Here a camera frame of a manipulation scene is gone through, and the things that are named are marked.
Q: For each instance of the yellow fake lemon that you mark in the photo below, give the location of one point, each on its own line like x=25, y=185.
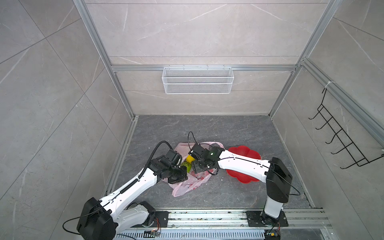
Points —
x=190, y=159

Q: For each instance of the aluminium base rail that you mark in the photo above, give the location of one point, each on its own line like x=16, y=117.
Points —
x=223, y=224

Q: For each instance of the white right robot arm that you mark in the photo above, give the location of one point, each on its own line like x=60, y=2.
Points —
x=273, y=173

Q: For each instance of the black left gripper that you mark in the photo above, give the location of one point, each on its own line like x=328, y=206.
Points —
x=184, y=176

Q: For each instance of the red flower-shaped bowl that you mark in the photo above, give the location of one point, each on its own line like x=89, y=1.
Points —
x=243, y=164

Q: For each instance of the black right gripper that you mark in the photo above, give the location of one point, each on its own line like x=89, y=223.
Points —
x=196, y=168

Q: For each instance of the black wire hook rack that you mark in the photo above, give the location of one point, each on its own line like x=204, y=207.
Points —
x=339, y=133

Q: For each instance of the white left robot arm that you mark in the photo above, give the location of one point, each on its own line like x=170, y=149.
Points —
x=99, y=218

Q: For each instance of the green fake kiwi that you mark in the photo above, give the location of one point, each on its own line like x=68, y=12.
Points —
x=187, y=165

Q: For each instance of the white wire mesh basket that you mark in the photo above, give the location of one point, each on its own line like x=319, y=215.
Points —
x=197, y=80

